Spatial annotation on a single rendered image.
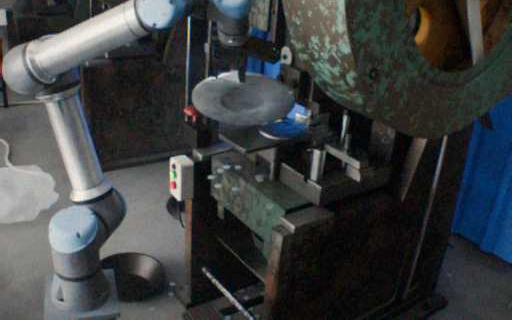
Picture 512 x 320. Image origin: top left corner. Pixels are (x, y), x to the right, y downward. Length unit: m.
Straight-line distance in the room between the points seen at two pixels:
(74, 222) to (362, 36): 0.77
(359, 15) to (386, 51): 0.11
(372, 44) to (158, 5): 0.39
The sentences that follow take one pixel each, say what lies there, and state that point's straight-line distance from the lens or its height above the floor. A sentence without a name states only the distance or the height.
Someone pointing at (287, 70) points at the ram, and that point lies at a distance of 1.46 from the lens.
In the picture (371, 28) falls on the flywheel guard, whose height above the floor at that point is 1.19.
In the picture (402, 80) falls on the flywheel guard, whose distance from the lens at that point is 1.04.
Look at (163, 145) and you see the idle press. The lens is 3.13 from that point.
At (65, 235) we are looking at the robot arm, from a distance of 1.21.
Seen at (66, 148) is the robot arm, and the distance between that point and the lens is 1.28.
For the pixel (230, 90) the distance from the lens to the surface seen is 1.37.
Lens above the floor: 1.33
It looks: 23 degrees down
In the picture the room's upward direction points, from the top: 5 degrees clockwise
